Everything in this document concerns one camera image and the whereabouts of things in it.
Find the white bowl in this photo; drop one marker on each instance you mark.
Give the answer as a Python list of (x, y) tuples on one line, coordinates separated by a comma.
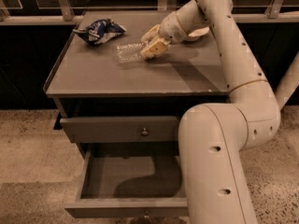
[(199, 33)]

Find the metal railing frame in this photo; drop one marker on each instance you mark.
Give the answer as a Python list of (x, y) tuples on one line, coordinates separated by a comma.
[(72, 11)]

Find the grey top drawer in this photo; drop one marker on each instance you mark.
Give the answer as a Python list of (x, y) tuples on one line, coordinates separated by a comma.
[(121, 129)]

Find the white slanted pole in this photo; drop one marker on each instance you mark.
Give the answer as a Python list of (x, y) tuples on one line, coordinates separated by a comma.
[(289, 83)]

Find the clear plastic water bottle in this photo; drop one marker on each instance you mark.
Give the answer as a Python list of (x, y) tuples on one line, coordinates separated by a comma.
[(128, 53)]

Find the grey drawer cabinet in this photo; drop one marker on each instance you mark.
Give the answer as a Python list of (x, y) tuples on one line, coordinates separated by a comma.
[(89, 82)]

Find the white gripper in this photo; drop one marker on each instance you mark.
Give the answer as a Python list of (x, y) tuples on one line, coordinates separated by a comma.
[(168, 29)]

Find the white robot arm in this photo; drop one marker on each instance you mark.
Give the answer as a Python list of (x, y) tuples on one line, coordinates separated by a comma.
[(211, 136)]

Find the blue crumpled chip bag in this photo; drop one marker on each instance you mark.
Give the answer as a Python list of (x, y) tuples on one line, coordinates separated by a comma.
[(100, 31)]

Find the grey open middle drawer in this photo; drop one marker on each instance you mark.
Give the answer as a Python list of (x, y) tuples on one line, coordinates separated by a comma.
[(130, 180)]

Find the metal top drawer knob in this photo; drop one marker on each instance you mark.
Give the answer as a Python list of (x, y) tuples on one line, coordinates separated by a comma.
[(144, 132)]

